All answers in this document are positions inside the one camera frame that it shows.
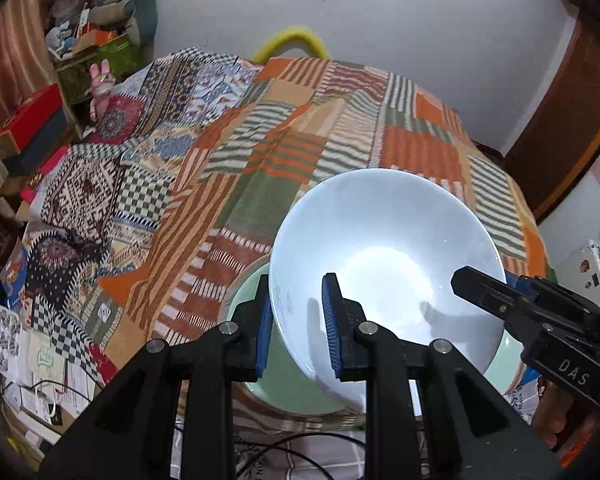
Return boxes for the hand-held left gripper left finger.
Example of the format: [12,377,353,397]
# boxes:
[37,275,273,480]

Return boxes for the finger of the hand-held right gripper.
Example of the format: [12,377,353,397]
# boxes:
[505,271,600,328]
[451,266,556,346]

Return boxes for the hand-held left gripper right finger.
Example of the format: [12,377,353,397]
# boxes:
[321,272,563,480]

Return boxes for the pale green plate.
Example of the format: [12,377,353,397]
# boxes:
[223,260,524,416]

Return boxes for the white bowl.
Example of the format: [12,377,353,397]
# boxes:
[268,169,507,403]

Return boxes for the person's right hand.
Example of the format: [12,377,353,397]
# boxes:
[532,377,587,455]

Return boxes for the white printed box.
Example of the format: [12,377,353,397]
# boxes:
[554,239,600,292]

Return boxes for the orange striped patchwork blanket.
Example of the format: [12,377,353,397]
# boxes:
[97,57,551,431]

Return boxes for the wooden door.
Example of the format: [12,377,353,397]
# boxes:
[502,10,600,221]

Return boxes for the black white patterned quilt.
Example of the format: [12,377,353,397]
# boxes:
[0,47,261,376]

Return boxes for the blue printed box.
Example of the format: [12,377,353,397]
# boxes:
[1,247,32,309]

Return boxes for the dark grey box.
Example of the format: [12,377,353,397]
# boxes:
[5,110,70,177]

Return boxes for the pink bunny toy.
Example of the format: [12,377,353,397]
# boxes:
[87,59,117,121]

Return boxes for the yellow hoop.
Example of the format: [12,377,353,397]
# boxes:
[252,25,333,63]

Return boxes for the green box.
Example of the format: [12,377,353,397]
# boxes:
[55,35,148,101]

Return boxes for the red box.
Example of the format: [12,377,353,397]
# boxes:
[0,82,63,153]

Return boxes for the orange box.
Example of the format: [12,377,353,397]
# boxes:
[74,29,117,50]

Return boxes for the grey plush cushion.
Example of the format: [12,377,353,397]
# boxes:
[92,0,158,48]

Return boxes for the brown striped curtain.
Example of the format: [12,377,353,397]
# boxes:
[0,0,56,128]

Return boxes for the black floor cable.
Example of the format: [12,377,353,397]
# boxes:
[172,420,367,480]

